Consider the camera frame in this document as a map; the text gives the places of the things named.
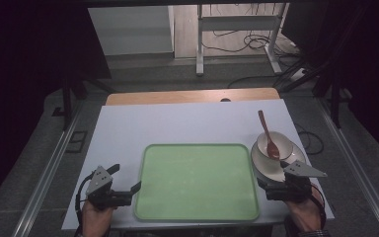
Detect black floor socket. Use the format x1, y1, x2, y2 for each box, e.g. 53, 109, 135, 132
65, 130, 89, 154

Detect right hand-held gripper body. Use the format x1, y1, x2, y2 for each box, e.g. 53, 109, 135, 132
265, 159, 329, 203

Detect metal floor rail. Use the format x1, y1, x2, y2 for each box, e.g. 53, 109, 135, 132
11, 98, 87, 237
315, 97, 379, 237

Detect person's left hand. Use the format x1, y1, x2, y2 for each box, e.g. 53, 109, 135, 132
81, 198, 116, 237

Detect person's right hand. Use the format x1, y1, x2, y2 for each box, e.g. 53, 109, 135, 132
284, 187, 324, 233

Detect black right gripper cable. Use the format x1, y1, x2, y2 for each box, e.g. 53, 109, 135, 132
309, 183, 328, 229

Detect brown wooden spoon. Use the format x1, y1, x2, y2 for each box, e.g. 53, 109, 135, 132
257, 110, 281, 160

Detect white bowl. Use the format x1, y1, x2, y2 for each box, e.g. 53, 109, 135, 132
256, 130, 294, 161

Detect white table cover sheet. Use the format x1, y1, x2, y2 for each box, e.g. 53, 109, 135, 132
61, 99, 336, 231

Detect wooden table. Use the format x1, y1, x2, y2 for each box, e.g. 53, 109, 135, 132
105, 87, 281, 107

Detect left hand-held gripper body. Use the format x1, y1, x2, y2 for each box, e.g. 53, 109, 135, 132
85, 165, 133, 211

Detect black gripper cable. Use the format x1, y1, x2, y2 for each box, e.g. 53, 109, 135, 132
309, 183, 328, 229
74, 174, 95, 237

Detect dark wristband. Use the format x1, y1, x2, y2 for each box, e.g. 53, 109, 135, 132
297, 229, 331, 237

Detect green plastic tray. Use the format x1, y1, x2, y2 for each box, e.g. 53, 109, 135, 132
132, 143, 261, 222

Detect white power strip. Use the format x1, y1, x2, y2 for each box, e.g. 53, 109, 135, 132
289, 67, 310, 82

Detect white metal desk frame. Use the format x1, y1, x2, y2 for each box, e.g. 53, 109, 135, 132
195, 3, 291, 77

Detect white round plate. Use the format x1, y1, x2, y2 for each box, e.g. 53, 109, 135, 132
250, 139, 307, 183

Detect black stand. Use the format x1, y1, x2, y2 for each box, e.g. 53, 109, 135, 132
50, 55, 116, 131
279, 48, 353, 129

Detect white cabinet panel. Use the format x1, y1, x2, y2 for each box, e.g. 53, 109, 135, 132
88, 5, 176, 56

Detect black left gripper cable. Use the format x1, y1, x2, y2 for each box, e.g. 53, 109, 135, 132
74, 174, 95, 237

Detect black floor cables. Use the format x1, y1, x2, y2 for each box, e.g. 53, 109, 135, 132
200, 30, 305, 89

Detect black looped cable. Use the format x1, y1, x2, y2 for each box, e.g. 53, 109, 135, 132
295, 122, 326, 156

